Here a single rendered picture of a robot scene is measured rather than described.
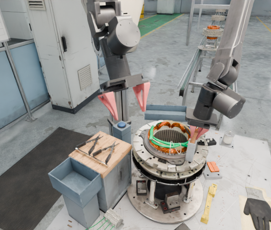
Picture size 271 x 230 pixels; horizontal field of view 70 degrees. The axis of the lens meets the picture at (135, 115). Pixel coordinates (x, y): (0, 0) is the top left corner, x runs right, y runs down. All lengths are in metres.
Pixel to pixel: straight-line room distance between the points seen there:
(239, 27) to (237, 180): 0.83
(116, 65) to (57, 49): 2.37
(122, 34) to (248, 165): 1.11
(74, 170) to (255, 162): 1.03
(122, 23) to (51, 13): 2.34
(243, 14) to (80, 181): 0.81
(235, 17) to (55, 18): 2.32
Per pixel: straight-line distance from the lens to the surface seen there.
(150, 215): 0.98
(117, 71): 0.49
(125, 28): 0.44
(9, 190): 2.36
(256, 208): 1.14
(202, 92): 0.63
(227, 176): 1.24
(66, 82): 2.96
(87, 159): 0.84
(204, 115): 0.65
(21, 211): 2.15
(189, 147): 0.75
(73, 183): 0.88
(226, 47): 0.64
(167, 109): 1.20
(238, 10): 0.70
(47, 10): 2.78
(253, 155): 1.44
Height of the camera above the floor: 1.65
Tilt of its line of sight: 33 degrees down
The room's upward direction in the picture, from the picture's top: straight up
